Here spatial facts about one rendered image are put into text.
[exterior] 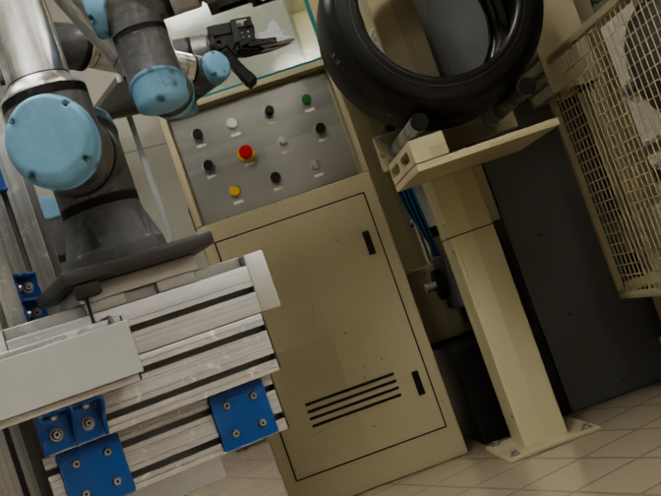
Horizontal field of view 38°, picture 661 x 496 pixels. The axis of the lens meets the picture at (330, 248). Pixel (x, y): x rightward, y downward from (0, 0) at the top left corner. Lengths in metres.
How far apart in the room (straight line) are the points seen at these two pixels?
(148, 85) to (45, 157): 0.16
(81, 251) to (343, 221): 1.58
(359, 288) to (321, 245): 0.17
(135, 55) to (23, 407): 0.48
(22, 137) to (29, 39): 0.14
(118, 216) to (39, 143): 0.18
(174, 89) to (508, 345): 1.61
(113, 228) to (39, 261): 0.25
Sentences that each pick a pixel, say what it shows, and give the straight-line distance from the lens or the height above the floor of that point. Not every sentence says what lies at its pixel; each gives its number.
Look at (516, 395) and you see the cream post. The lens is 2.73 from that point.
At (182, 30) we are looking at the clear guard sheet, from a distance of 3.05.
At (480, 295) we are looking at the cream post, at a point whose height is 0.44.
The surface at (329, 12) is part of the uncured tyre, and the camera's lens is 2.40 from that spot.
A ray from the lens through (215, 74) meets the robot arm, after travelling 2.27.
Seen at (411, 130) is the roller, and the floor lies 0.89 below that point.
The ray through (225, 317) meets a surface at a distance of 1.43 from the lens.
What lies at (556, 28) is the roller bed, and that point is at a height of 1.07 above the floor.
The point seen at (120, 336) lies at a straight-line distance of 1.26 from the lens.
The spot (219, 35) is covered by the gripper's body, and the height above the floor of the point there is 1.27.
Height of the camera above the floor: 0.57
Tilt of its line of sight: 3 degrees up
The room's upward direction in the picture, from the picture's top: 19 degrees counter-clockwise
